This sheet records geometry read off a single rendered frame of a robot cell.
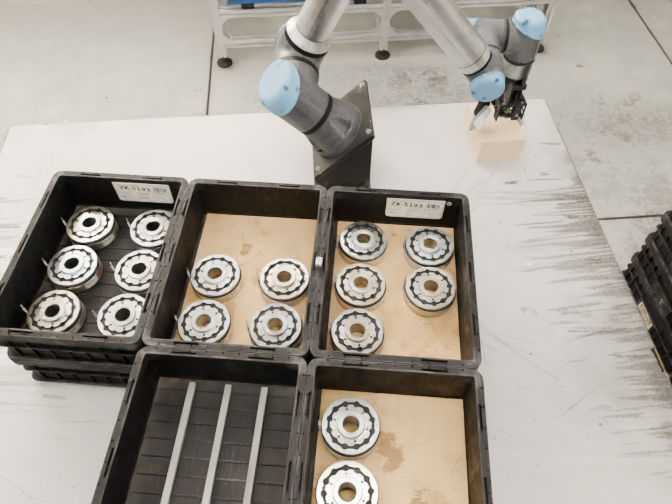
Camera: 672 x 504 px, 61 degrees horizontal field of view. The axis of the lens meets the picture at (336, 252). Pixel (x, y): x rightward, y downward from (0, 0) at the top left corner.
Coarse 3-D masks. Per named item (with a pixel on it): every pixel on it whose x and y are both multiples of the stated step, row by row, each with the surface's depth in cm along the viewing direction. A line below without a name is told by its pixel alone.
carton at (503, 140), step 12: (468, 108) 159; (492, 108) 159; (468, 120) 160; (492, 120) 156; (504, 120) 156; (516, 120) 156; (468, 132) 161; (480, 132) 153; (492, 132) 153; (504, 132) 153; (516, 132) 153; (480, 144) 152; (492, 144) 152; (504, 144) 152; (516, 144) 153; (480, 156) 155; (492, 156) 155; (504, 156) 156; (516, 156) 156
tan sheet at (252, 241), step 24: (216, 216) 129; (240, 216) 129; (216, 240) 125; (240, 240) 125; (264, 240) 125; (288, 240) 125; (312, 240) 125; (240, 264) 121; (264, 264) 121; (192, 288) 118; (240, 312) 115; (240, 336) 111
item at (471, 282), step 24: (336, 192) 121; (360, 192) 120; (384, 192) 120; (408, 192) 120; (432, 192) 120; (312, 336) 100; (360, 360) 98; (384, 360) 98; (408, 360) 98; (432, 360) 98; (456, 360) 98; (480, 360) 98
